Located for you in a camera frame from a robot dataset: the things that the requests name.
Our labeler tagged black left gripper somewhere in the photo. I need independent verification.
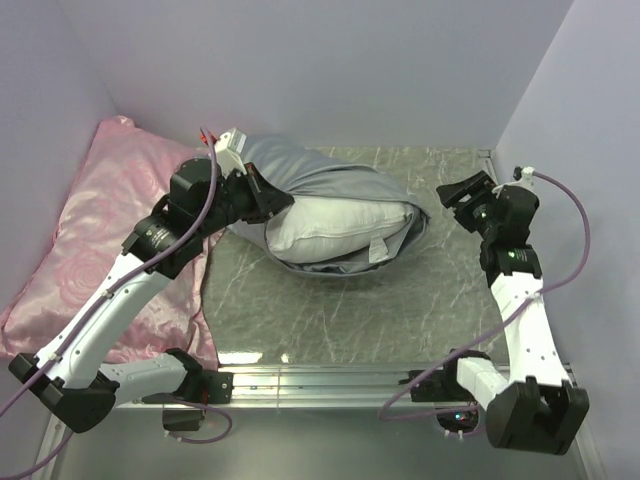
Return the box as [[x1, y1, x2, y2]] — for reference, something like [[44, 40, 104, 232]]
[[197, 161, 294, 237]]

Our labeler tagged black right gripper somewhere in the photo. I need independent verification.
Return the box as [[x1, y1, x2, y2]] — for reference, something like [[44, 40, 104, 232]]
[[436, 171, 501, 241]]

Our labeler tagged grey pillowcase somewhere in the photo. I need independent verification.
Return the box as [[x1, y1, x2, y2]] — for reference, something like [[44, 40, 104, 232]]
[[229, 135, 429, 277]]

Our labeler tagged white pillow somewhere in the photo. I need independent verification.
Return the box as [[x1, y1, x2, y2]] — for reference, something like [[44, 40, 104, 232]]
[[266, 196, 413, 264]]

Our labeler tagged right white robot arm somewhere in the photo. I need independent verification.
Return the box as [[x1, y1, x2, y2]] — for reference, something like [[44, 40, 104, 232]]
[[436, 167, 590, 455]]

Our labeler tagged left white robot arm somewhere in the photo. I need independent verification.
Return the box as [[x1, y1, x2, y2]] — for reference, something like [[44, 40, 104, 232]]
[[9, 158, 294, 433]]

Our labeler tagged pink floral pillow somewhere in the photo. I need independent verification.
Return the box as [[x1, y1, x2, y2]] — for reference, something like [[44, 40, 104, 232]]
[[1, 116, 218, 369]]

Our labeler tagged right controller board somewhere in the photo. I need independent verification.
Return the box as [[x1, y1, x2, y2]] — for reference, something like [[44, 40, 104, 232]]
[[436, 405, 483, 438]]

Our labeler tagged left black controller box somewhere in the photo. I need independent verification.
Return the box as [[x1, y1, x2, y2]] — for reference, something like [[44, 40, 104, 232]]
[[161, 408, 205, 432]]

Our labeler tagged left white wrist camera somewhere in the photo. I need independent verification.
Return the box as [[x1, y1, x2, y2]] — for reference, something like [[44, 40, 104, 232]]
[[200, 128, 247, 178]]

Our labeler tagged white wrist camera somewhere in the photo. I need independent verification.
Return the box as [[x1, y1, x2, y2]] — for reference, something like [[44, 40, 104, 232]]
[[492, 167, 535, 197], [200, 128, 247, 178]]

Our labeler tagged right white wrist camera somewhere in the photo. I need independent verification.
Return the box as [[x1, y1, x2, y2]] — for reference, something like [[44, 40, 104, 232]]
[[492, 167, 535, 197]]

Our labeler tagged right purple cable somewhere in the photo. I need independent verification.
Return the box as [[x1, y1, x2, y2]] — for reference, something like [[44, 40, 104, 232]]
[[377, 169, 594, 424]]

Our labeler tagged purple cable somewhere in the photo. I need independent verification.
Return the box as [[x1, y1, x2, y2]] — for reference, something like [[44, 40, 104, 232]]
[[377, 169, 594, 424], [0, 127, 234, 480]]

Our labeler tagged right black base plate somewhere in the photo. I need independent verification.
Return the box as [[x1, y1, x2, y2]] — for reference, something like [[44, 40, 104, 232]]
[[410, 370, 473, 403]]

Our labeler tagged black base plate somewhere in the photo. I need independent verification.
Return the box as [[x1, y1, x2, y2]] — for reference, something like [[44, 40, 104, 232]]
[[142, 370, 234, 405], [410, 370, 473, 403]]

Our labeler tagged aluminium mounting rail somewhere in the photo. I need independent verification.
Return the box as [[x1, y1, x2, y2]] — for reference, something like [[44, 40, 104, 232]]
[[103, 364, 489, 409]]

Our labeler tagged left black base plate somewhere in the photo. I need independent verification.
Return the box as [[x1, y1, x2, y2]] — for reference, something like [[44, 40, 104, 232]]
[[142, 370, 234, 405]]

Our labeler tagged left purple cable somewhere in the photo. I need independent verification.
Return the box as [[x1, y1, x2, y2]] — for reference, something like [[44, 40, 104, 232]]
[[0, 127, 234, 480]]

